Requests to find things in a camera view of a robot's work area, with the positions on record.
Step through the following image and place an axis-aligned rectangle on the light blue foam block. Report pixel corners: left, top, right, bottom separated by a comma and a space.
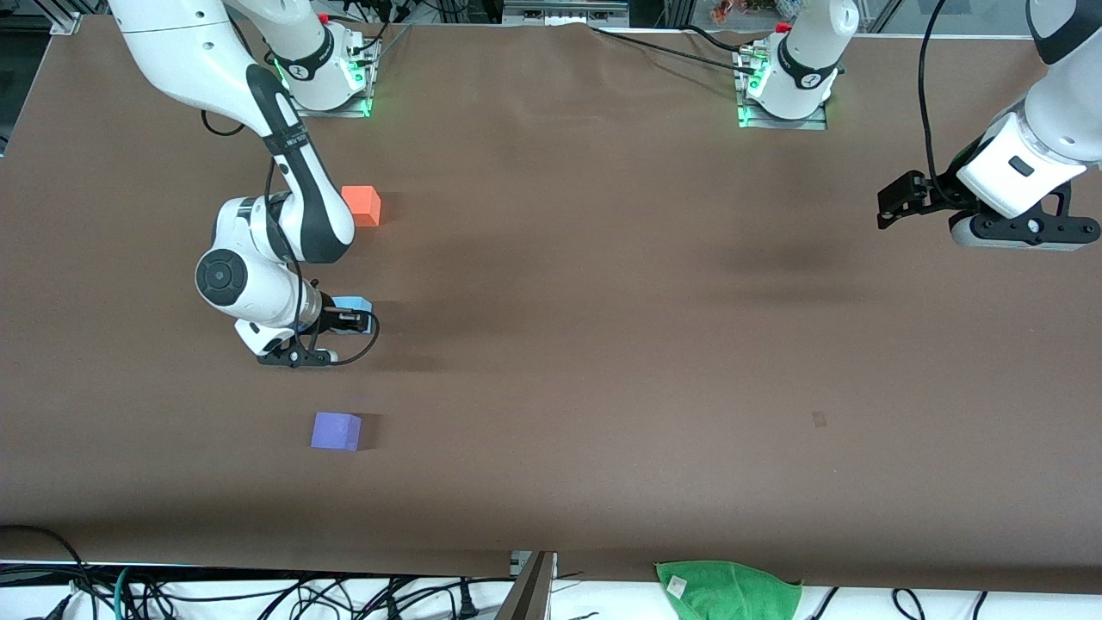
331, 296, 374, 333

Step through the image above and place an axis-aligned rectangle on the purple foam block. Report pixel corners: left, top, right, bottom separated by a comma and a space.
311, 412, 362, 452

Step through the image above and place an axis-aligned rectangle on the orange foam block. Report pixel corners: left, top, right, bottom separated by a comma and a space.
341, 185, 382, 228

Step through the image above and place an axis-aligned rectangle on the green cloth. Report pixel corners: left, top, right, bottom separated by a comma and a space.
654, 560, 803, 620

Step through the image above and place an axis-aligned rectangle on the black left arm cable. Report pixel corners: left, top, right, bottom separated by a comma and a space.
917, 0, 963, 206

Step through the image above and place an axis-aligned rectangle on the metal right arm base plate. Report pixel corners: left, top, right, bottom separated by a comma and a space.
282, 39, 374, 118

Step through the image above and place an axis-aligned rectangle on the black cable to arm base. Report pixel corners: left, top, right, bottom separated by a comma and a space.
590, 24, 760, 75

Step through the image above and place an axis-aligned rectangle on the grey metal post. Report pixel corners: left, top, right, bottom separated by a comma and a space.
495, 551, 558, 620

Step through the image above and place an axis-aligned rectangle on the thick black looped cable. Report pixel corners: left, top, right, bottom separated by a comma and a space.
0, 525, 97, 620

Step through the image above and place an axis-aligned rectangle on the aluminium frame rail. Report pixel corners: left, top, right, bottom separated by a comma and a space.
504, 0, 630, 27

